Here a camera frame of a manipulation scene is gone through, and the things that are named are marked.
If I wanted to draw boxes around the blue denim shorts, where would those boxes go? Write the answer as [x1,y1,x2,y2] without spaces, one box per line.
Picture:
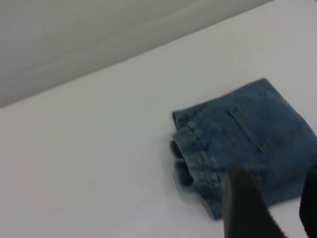
[169,78,317,220]

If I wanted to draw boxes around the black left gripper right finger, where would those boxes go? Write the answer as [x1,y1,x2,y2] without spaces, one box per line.
[299,170,317,238]

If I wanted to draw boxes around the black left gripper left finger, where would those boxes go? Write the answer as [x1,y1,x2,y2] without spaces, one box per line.
[221,168,288,238]

